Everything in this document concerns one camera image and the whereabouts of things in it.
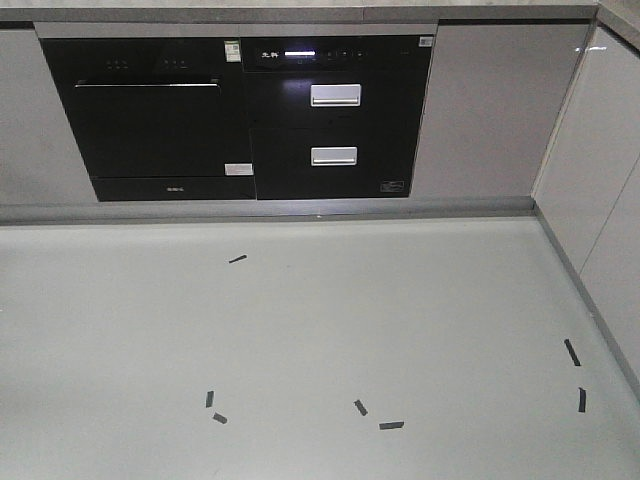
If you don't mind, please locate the grey cabinet panel right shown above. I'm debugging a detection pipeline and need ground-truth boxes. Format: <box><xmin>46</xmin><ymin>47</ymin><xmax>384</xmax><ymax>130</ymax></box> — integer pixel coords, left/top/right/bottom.
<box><xmin>411</xmin><ymin>23</ymin><xmax>589</xmax><ymax>200</ymax></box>

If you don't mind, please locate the black built-in dishwasher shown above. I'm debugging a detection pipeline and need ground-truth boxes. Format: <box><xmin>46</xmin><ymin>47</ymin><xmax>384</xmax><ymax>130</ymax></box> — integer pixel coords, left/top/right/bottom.
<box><xmin>41</xmin><ymin>37</ymin><xmax>256</xmax><ymax>202</ymax></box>

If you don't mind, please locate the grey cabinet panel side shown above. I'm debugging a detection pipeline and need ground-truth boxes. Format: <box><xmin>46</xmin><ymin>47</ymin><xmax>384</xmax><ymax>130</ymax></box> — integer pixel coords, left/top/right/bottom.
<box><xmin>534</xmin><ymin>27</ymin><xmax>639</xmax><ymax>359</ymax></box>

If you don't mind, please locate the black tape strip middle upper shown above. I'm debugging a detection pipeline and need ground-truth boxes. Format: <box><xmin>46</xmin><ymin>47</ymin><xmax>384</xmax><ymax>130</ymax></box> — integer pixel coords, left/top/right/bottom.
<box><xmin>354</xmin><ymin>399</ymin><xmax>368</xmax><ymax>416</ymax></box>

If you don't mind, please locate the black disinfection cabinet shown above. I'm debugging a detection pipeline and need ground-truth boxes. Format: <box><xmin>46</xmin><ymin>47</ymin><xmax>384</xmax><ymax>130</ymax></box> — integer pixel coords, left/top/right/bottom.
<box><xmin>241</xmin><ymin>34</ymin><xmax>435</xmax><ymax>200</ymax></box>

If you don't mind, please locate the silver drawer handle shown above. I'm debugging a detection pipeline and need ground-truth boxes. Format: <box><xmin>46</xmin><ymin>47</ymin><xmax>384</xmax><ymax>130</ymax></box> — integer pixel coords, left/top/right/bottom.
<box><xmin>310</xmin><ymin>84</ymin><xmax>362</xmax><ymax>108</ymax></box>
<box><xmin>310</xmin><ymin>147</ymin><xmax>358</xmax><ymax>167</ymax></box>

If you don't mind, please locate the black tape strip right upper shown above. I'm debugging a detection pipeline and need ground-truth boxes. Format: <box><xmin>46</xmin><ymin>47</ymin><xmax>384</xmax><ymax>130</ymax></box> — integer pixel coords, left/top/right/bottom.
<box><xmin>563</xmin><ymin>339</ymin><xmax>581</xmax><ymax>367</ymax></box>

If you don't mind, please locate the black tape strip middle lower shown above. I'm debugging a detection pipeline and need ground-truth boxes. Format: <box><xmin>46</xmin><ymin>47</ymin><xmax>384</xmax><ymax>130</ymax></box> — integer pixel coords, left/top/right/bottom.
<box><xmin>378</xmin><ymin>421</ymin><xmax>405</xmax><ymax>431</ymax></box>

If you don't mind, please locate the black tape strip right lower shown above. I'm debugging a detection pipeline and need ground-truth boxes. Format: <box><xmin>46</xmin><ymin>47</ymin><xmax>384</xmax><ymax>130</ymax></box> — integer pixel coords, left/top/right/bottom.
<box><xmin>578</xmin><ymin>387</ymin><xmax>587</xmax><ymax>413</ymax></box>

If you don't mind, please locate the upper silver drawer handle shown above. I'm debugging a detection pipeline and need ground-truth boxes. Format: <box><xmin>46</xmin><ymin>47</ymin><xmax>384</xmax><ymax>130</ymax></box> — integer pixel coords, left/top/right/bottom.
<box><xmin>310</xmin><ymin>84</ymin><xmax>362</xmax><ymax>108</ymax></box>

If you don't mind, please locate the lower silver drawer handle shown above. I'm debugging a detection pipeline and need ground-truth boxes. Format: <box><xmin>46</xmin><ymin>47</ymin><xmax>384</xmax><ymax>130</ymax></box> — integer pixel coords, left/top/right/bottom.
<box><xmin>310</xmin><ymin>147</ymin><xmax>358</xmax><ymax>167</ymax></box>

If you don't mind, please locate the black tape strip left lower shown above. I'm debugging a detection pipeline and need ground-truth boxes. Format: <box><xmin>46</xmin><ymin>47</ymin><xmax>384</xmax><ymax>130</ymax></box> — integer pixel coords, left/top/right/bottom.
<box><xmin>213</xmin><ymin>412</ymin><xmax>228</xmax><ymax>424</ymax></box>

